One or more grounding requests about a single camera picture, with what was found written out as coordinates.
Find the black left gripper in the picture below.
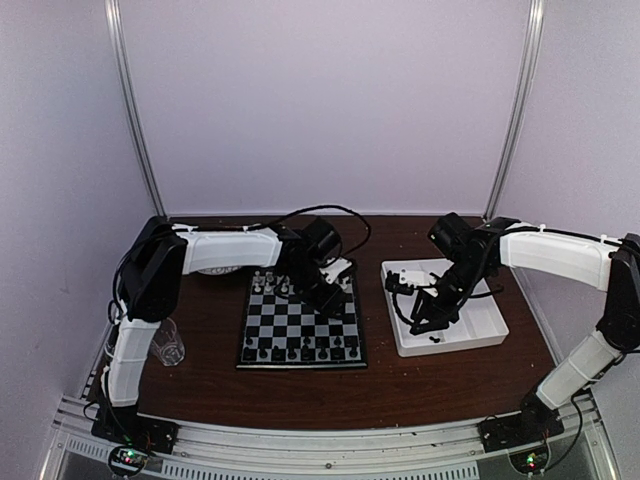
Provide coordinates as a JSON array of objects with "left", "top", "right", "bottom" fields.
[{"left": 284, "top": 261, "right": 348, "bottom": 321}]

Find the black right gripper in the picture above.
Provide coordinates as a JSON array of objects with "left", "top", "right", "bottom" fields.
[{"left": 411, "top": 256, "right": 492, "bottom": 335}]

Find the white plastic tray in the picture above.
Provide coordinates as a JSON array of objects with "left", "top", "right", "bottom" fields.
[{"left": 380, "top": 257, "right": 510, "bottom": 358}]

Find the black white chessboard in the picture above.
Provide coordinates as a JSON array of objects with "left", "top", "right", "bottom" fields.
[{"left": 236, "top": 269, "right": 368, "bottom": 369}]

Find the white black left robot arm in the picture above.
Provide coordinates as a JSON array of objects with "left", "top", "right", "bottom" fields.
[{"left": 102, "top": 216, "right": 354, "bottom": 444}]

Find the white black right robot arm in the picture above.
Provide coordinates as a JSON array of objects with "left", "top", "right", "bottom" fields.
[{"left": 405, "top": 213, "right": 639, "bottom": 442}]

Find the floral ceramic plate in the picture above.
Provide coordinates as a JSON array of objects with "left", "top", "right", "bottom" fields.
[{"left": 198, "top": 266, "right": 242, "bottom": 276}]

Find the clear drinking glass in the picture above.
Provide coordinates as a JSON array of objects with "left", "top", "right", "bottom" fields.
[{"left": 149, "top": 318, "right": 186, "bottom": 367}]

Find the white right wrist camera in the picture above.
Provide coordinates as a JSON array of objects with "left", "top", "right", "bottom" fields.
[{"left": 384, "top": 269, "right": 433, "bottom": 295}]

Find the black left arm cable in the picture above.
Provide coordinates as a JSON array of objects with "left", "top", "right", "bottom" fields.
[{"left": 249, "top": 203, "right": 374, "bottom": 261}]

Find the front aluminium rail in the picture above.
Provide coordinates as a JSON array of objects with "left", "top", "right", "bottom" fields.
[{"left": 37, "top": 405, "right": 620, "bottom": 479}]

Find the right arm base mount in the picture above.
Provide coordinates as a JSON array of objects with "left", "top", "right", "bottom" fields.
[{"left": 478, "top": 413, "right": 564, "bottom": 477}]

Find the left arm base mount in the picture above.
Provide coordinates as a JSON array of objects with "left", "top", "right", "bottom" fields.
[{"left": 91, "top": 417, "right": 179, "bottom": 477}]

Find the right aluminium frame post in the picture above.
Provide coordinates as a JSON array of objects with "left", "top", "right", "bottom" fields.
[{"left": 483, "top": 0, "right": 546, "bottom": 219}]

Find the aluminium frame post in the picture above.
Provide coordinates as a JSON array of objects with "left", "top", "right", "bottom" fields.
[
  {"left": 104, "top": 0, "right": 167, "bottom": 217},
  {"left": 483, "top": 0, "right": 546, "bottom": 219}
]

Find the left aluminium frame post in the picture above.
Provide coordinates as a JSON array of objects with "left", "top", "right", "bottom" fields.
[{"left": 104, "top": 0, "right": 167, "bottom": 217}]

